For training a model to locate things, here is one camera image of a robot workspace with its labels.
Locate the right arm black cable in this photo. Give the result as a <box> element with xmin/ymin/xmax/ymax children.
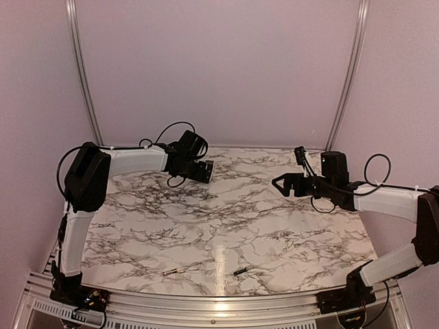
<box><xmin>353</xmin><ymin>154</ymin><xmax>429</xmax><ymax>196</ymax></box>

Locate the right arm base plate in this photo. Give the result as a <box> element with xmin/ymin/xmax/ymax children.
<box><xmin>316</xmin><ymin>287</ymin><xmax>377</xmax><ymax>314</ymax></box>

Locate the right aluminium frame post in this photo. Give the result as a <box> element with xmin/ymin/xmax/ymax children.
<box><xmin>324</xmin><ymin>0</ymin><xmax>370</xmax><ymax>151</ymax></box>

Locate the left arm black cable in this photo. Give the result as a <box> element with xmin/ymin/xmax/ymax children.
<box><xmin>139</xmin><ymin>120</ymin><xmax>197</xmax><ymax>148</ymax></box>

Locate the aluminium frame post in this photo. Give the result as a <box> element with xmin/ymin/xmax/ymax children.
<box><xmin>65</xmin><ymin>0</ymin><xmax>104</xmax><ymax>145</ymax></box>
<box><xmin>324</xmin><ymin>0</ymin><xmax>370</xmax><ymax>151</ymax></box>

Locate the left aluminium frame post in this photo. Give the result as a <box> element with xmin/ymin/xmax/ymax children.
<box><xmin>65</xmin><ymin>0</ymin><xmax>104</xmax><ymax>145</ymax></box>

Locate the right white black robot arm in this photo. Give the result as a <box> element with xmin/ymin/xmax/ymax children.
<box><xmin>272</xmin><ymin>147</ymin><xmax>438</xmax><ymax>312</ymax></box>

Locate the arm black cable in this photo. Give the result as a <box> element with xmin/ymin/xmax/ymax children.
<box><xmin>139</xmin><ymin>120</ymin><xmax>197</xmax><ymax>148</ymax></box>
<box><xmin>353</xmin><ymin>154</ymin><xmax>429</xmax><ymax>196</ymax></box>

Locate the gold AAA battery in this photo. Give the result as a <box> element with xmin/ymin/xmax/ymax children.
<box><xmin>162</xmin><ymin>269</ymin><xmax>185</xmax><ymax>276</ymax></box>

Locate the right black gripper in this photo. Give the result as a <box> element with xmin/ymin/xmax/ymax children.
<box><xmin>272</xmin><ymin>172</ymin><xmax>335</xmax><ymax>198</ymax></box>

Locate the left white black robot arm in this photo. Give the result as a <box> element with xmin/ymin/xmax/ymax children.
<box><xmin>51</xmin><ymin>130</ymin><xmax>214</xmax><ymax>305</ymax></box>

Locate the front aluminium rail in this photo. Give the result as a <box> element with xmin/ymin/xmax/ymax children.
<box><xmin>12</xmin><ymin>272</ymin><xmax>413</xmax><ymax>328</ymax></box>

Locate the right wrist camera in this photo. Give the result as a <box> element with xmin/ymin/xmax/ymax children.
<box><xmin>294</xmin><ymin>146</ymin><xmax>306</xmax><ymax>167</ymax></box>

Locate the black green AAA battery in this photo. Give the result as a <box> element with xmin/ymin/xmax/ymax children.
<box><xmin>233</xmin><ymin>267</ymin><xmax>248</xmax><ymax>276</ymax></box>

